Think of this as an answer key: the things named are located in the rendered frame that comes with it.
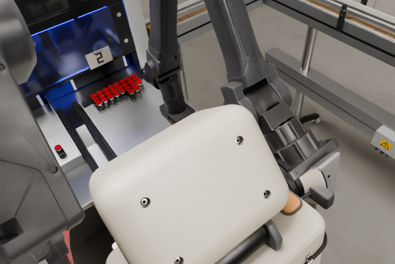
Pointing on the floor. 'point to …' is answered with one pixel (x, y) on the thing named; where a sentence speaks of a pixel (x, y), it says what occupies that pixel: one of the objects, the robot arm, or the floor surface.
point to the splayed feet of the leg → (310, 118)
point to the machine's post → (133, 13)
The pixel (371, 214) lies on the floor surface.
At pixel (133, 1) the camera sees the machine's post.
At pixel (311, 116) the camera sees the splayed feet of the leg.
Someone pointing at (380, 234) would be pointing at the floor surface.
